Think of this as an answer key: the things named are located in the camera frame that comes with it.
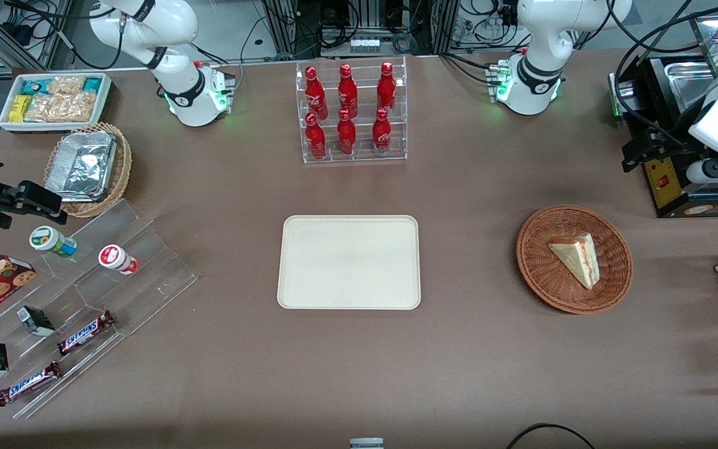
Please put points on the brown round wicker basket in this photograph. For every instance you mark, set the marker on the brown round wicker basket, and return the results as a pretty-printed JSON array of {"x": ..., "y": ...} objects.
[{"x": 540, "y": 274}]

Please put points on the green lid yogurt cup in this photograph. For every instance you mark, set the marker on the green lid yogurt cup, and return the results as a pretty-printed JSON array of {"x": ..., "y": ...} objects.
[{"x": 50, "y": 241}]

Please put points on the clear acrylic stepped shelf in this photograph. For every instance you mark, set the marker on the clear acrylic stepped shelf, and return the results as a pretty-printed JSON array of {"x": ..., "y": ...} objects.
[{"x": 147, "y": 274}]

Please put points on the clear cracker bag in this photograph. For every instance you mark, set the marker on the clear cracker bag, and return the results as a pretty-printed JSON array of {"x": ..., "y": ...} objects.
[
  {"x": 66, "y": 84},
  {"x": 42, "y": 109},
  {"x": 80, "y": 106}
]

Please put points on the small grey object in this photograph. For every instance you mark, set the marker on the small grey object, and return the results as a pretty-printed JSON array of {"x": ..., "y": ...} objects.
[{"x": 366, "y": 443}]

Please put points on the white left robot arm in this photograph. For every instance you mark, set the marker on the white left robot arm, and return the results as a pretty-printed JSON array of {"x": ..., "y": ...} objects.
[{"x": 536, "y": 78}]

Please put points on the cream rectangular tray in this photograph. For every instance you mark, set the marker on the cream rectangular tray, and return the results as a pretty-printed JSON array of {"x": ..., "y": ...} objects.
[{"x": 349, "y": 262}]

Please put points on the Snickers chocolate bar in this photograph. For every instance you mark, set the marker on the Snickers chocolate bar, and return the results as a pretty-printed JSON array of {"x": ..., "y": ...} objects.
[
  {"x": 85, "y": 332},
  {"x": 28, "y": 383}
]

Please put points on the clear acrylic bottle rack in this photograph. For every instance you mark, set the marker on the clear acrylic bottle rack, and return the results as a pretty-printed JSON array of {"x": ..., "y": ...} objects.
[{"x": 362, "y": 156}]

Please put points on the teal snack packet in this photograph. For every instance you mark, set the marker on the teal snack packet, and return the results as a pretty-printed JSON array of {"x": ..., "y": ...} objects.
[
  {"x": 92, "y": 83},
  {"x": 31, "y": 86}
]

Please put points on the black sealing machine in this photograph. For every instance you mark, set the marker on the black sealing machine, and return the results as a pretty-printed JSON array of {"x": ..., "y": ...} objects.
[{"x": 664, "y": 193}]

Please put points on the red cola bottle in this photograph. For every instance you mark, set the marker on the red cola bottle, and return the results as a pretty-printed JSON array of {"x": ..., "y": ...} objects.
[
  {"x": 346, "y": 134},
  {"x": 315, "y": 138},
  {"x": 347, "y": 90},
  {"x": 382, "y": 132},
  {"x": 315, "y": 93},
  {"x": 386, "y": 87}
]

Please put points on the aluminium foil tray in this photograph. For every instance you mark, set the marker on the aluminium foil tray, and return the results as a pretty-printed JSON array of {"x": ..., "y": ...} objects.
[{"x": 81, "y": 165}]

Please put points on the white rectangular snack bin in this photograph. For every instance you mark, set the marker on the white rectangular snack bin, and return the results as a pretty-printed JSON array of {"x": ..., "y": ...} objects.
[{"x": 10, "y": 125}]

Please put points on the light tan wicker basket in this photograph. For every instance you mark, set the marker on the light tan wicker basket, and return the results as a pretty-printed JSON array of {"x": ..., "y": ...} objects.
[{"x": 119, "y": 174}]

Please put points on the white power strip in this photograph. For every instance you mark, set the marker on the white power strip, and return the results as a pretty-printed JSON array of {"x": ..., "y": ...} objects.
[{"x": 363, "y": 45}]

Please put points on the red lid yogurt cup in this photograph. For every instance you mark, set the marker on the red lid yogurt cup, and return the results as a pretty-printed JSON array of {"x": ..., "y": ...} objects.
[{"x": 116, "y": 258}]

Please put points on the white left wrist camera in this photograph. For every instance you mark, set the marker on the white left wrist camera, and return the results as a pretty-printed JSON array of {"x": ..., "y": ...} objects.
[{"x": 702, "y": 173}]

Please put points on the yellow snack packet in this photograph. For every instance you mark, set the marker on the yellow snack packet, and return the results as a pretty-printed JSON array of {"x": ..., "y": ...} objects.
[{"x": 19, "y": 108}]

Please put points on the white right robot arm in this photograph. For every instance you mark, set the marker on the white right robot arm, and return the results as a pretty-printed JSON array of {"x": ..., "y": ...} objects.
[{"x": 179, "y": 84}]

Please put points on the triangular sandwich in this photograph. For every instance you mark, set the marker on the triangular sandwich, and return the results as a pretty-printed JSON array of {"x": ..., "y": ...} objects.
[{"x": 577, "y": 259}]

